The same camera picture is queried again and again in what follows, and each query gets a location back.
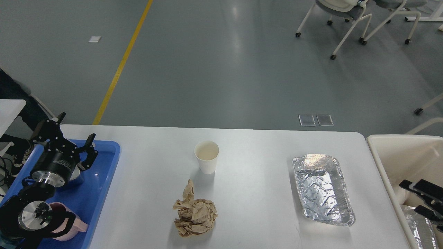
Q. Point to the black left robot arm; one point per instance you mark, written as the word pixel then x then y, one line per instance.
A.
pixel 26 217

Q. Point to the floor outlet cover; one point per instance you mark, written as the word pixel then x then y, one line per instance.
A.
pixel 325 120
pixel 307 120

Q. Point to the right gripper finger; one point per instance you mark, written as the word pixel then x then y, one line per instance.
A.
pixel 409 186
pixel 429 189

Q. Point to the floor outlet cover right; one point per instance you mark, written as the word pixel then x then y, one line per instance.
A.
pixel 325 120

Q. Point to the blue plastic tray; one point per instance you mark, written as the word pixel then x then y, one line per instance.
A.
pixel 86 198

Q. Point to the crumpled brown paper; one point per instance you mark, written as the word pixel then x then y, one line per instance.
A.
pixel 195 216

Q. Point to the beige plastic bin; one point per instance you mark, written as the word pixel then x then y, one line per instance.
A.
pixel 407 157

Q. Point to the white chair leg right edge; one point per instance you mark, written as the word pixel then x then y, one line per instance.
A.
pixel 428 104

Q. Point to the stainless steel rectangular pan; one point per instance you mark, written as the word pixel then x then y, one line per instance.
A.
pixel 76 176

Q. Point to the foil tray in bin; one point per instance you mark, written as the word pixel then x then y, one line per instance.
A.
pixel 421 228

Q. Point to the white side table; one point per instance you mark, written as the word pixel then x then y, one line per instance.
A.
pixel 9 110

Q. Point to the white paper cup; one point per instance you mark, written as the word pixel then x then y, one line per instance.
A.
pixel 206 153

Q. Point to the floor outlet cover left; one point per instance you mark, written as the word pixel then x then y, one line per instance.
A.
pixel 307 120

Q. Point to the white office chair left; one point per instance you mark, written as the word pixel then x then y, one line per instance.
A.
pixel 349 10

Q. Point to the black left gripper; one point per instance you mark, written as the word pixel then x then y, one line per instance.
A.
pixel 55 165

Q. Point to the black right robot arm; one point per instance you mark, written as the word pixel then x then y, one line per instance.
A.
pixel 433 210

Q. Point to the aluminium foil tray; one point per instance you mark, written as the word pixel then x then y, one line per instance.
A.
pixel 322 190

